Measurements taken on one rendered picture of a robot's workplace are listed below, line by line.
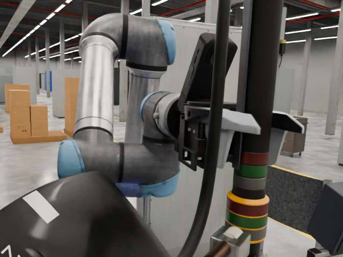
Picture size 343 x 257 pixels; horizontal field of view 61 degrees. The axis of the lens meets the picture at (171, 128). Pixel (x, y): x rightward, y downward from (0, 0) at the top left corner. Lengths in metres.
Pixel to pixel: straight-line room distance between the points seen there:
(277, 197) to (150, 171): 1.91
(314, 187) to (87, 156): 1.87
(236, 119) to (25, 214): 0.20
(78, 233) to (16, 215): 0.06
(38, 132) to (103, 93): 7.20
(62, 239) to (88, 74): 0.43
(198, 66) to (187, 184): 2.04
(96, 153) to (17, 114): 7.18
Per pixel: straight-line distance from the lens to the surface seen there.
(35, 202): 0.30
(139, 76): 0.80
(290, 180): 2.29
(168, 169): 0.53
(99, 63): 0.67
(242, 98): 0.29
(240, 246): 0.29
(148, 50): 0.78
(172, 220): 2.44
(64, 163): 0.52
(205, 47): 0.36
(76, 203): 0.32
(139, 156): 0.52
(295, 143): 7.17
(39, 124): 7.76
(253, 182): 0.30
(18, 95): 7.64
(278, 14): 0.30
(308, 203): 2.27
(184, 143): 0.38
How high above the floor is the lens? 1.53
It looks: 9 degrees down
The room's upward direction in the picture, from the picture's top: 3 degrees clockwise
